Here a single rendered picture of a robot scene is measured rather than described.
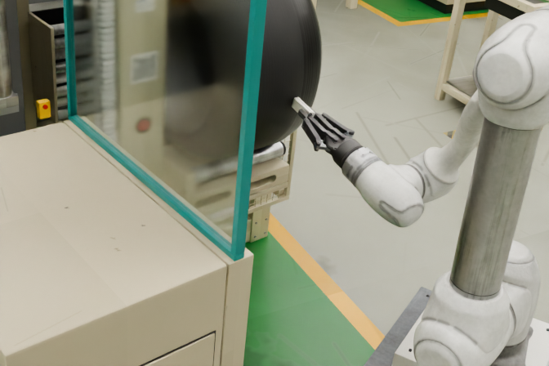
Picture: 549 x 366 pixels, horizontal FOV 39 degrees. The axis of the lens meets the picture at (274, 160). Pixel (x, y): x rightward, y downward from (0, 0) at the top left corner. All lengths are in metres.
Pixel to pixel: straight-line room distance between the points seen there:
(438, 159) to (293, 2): 0.53
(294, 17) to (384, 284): 1.61
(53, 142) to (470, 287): 0.85
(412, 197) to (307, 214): 1.90
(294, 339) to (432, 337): 1.42
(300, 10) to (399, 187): 0.52
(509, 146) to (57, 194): 0.78
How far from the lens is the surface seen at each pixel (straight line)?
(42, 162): 1.45
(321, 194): 3.82
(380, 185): 1.80
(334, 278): 3.29
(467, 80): 5.09
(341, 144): 1.89
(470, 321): 1.60
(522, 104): 1.34
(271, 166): 2.27
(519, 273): 1.76
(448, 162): 1.88
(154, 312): 1.16
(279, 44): 1.94
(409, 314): 2.15
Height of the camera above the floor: 1.99
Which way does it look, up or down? 29 degrees down
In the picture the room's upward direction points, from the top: 6 degrees clockwise
